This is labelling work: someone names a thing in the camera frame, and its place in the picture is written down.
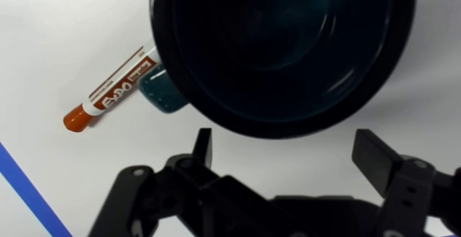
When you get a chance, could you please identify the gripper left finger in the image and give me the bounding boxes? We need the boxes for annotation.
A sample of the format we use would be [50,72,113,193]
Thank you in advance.
[88,128,278,237]

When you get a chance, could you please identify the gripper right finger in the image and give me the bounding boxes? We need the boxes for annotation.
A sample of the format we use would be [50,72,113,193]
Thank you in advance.
[352,129,461,237]

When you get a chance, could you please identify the orange dry erase marker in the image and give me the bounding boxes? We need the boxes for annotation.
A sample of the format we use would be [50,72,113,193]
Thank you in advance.
[63,38,161,133]

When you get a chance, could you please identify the blue tape strip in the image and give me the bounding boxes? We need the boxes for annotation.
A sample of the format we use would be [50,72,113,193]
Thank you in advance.
[0,142,73,237]

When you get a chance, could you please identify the dark teal mug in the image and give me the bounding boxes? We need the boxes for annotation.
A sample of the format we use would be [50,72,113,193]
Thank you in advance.
[139,0,417,139]

